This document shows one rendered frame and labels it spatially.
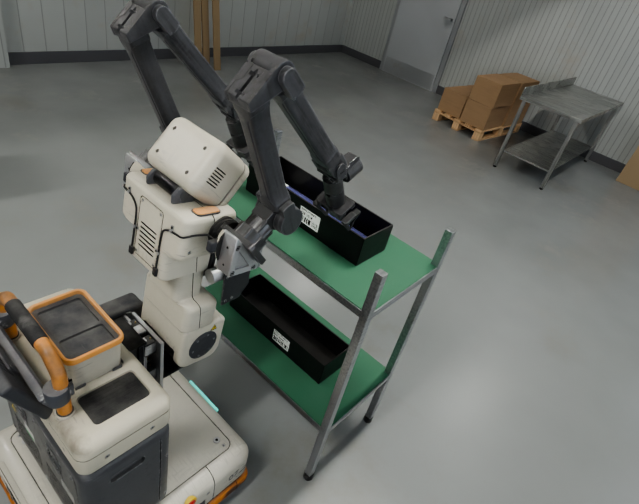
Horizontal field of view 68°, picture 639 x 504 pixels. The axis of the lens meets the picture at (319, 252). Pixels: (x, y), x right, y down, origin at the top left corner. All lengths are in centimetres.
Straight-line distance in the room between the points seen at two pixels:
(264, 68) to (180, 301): 72
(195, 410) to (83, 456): 74
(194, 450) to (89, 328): 70
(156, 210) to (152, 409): 50
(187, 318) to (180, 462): 60
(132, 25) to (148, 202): 41
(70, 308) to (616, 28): 674
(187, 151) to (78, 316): 52
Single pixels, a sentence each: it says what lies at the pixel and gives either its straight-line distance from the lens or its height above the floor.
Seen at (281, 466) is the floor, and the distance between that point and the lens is 217.
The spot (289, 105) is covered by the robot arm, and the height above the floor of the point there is 154.
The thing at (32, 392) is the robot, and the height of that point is 86.
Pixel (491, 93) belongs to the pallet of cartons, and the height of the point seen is 58.
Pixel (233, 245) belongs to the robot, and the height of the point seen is 121.
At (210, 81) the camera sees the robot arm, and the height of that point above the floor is 143.
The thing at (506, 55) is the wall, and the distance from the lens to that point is 761.
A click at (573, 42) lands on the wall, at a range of 733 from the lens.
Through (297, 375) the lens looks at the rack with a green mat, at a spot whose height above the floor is 35.
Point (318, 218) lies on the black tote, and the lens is 164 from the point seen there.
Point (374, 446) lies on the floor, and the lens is 233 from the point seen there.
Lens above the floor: 187
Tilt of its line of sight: 35 degrees down
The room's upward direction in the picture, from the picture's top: 14 degrees clockwise
